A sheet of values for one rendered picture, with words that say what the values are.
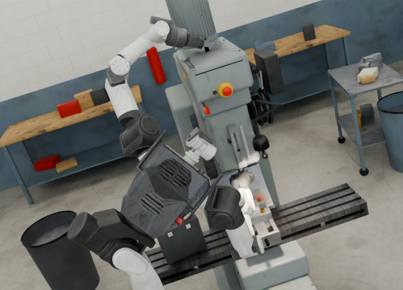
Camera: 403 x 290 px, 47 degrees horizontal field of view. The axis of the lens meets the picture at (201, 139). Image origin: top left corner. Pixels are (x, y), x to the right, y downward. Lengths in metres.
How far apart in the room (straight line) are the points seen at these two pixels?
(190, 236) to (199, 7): 1.13
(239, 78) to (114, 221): 0.77
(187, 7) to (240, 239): 1.09
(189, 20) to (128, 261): 1.14
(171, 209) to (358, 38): 5.78
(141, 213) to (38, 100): 5.00
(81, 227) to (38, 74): 4.89
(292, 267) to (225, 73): 1.04
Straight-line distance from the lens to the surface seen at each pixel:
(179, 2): 2.26
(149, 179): 1.64
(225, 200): 1.76
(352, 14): 7.05
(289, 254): 2.41
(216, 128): 2.14
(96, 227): 1.75
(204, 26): 2.28
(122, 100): 1.83
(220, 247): 2.44
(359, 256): 3.66
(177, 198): 1.63
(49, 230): 4.25
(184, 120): 2.59
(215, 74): 1.93
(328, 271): 3.56
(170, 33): 2.03
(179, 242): 2.40
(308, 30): 6.10
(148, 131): 1.75
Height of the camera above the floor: 2.33
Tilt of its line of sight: 22 degrees down
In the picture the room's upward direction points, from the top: 17 degrees counter-clockwise
